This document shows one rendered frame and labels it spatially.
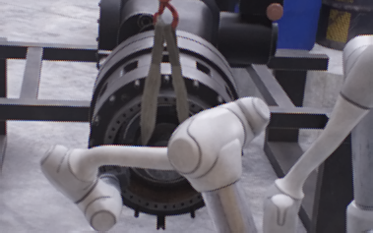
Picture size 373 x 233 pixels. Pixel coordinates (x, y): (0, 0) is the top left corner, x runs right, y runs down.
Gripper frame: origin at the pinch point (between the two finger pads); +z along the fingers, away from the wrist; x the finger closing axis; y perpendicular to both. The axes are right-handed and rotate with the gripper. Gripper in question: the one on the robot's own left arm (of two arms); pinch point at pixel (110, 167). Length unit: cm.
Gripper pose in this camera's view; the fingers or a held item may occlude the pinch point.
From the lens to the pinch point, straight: 282.6
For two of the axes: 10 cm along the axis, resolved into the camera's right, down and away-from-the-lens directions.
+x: -9.6, 2.6, 0.8
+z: -0.1, -3.4, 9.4
